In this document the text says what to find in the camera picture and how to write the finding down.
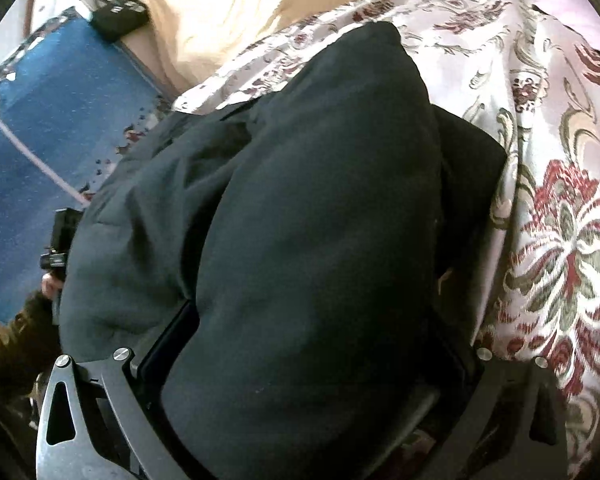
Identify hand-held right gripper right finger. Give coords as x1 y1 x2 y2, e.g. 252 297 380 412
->
380 345 571 480

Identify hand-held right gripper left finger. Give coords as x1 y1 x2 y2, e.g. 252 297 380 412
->
36 299 201 480

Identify dark green padded jacket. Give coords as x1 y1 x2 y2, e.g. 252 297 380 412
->
57 21 510 480

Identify person's left forearm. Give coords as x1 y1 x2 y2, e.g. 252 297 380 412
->
0 291 65 403

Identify person's left hand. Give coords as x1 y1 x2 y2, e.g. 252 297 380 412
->
41 271 65 303

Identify blue floral rug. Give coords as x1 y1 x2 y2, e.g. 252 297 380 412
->
0 7 178 331

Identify black box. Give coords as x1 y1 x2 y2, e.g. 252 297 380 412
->
89 0 150 42

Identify floral satin bedspread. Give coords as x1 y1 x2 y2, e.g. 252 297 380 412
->
172 0 600 466

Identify beige pillow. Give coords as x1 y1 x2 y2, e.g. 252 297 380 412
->
117 0 368 97

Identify white cable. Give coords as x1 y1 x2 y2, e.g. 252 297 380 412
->
0 116 91 206

